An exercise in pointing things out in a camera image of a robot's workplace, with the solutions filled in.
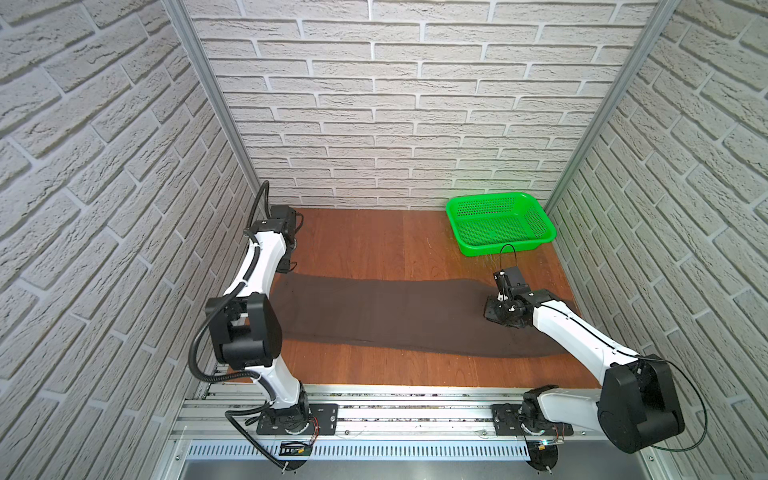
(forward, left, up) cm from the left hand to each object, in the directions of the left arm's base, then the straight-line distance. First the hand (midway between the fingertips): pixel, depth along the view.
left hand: (261, 262), depth 83 cm
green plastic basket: (+28, -76, -17) cm, 83 cm away
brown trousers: (-9, -46, -17) cm, 49 cm away
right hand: (-12, -67, -11) cm, 69 cm away
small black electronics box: (-43, -12, -20) cm, 49 cm away
